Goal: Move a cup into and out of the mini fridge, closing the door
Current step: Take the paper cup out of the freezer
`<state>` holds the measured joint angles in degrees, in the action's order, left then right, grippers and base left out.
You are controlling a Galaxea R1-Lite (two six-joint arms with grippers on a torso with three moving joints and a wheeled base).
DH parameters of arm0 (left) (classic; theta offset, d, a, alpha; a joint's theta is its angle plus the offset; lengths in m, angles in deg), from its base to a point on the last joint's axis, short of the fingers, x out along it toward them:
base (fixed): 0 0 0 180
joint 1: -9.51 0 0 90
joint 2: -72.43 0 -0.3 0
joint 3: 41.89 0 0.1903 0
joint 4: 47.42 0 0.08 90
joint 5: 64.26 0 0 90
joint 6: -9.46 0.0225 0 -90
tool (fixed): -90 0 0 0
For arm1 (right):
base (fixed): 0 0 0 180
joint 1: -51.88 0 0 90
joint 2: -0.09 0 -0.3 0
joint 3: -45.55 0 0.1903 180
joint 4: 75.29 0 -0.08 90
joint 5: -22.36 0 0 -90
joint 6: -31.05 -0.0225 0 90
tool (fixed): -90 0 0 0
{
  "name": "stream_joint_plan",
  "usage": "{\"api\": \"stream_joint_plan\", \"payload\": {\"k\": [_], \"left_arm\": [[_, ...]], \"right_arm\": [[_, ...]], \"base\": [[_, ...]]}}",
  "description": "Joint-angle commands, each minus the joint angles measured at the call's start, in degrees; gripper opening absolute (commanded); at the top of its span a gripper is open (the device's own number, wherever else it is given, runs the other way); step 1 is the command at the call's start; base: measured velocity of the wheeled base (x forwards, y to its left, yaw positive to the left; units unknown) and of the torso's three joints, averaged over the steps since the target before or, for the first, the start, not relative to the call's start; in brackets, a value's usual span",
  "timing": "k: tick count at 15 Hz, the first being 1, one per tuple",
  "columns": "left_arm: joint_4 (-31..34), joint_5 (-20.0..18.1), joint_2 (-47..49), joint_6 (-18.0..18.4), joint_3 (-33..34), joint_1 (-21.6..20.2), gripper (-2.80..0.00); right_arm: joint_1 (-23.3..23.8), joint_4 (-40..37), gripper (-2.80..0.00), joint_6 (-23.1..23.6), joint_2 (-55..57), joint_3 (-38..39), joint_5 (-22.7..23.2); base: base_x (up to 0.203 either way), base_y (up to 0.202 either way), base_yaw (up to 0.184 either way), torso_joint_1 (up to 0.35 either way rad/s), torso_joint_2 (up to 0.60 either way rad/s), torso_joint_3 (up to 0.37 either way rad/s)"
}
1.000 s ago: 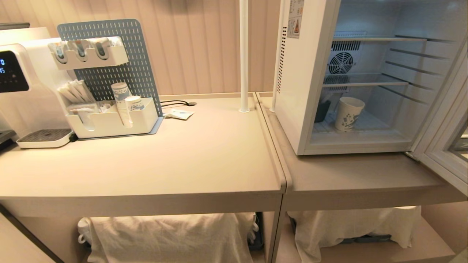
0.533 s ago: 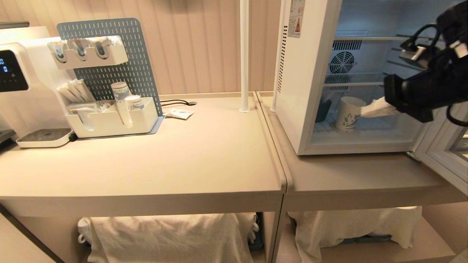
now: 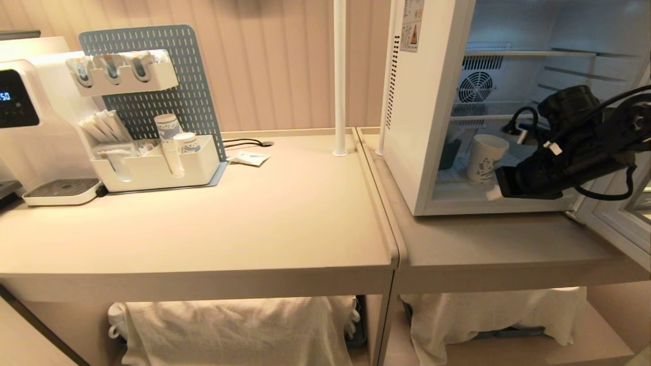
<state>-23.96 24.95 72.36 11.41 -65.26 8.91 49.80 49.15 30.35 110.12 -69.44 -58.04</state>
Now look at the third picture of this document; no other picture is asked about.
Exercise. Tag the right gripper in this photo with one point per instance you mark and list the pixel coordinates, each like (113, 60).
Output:
(549, 173)

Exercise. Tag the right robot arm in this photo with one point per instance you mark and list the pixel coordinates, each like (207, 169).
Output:
(638, 119)

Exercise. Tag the white printed paper cup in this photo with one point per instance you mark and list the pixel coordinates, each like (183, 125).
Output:
(483, 160)

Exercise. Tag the round fridge fan grille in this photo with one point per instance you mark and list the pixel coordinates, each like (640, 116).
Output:
(475, 87)

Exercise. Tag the white mini fridge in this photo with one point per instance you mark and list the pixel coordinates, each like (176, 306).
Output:
(422, 101)

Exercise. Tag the white fridge door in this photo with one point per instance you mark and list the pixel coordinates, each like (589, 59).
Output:
(618, 223)

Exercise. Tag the short paper cup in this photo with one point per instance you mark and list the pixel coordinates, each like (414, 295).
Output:
(186, 143)

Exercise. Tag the tall paper cup stack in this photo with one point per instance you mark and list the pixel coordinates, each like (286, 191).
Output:
(169, 137)

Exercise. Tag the narrow beige table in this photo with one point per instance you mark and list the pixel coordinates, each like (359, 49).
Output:
(488, 244)

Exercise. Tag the dark small container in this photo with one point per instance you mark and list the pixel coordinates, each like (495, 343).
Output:
(449, 153)

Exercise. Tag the white cloth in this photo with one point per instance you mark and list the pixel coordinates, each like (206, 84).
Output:
(229, 330)
(483, 310)

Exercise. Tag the warning sticker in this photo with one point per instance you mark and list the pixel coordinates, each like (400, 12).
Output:
(412, 25)

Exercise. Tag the thick white pole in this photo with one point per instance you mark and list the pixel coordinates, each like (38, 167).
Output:
(339, 76)

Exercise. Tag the white sachet packet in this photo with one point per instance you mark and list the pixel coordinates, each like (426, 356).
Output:
(249, 158)

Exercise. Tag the wide beige table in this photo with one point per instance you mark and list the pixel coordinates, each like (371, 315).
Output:
(229, 218)

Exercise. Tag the blue pegboard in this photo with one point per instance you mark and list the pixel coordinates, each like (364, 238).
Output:
(193, 86)

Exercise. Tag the white organizer box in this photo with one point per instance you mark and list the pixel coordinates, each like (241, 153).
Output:
(152, 175)

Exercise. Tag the silver coffee capsule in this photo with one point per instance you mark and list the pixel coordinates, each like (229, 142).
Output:
(83, 71)
(111, 68)
(141, 66)

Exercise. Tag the white pegboard shelf tray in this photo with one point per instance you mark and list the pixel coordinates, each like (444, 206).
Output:
(122, 86)

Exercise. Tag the white stir stick packets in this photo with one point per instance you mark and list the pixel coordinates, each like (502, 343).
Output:
(107, 127)

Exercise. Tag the white water dispenser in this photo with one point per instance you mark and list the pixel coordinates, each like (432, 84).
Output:
(56, 147)

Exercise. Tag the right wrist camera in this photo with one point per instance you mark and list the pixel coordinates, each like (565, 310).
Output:
(569, 104)

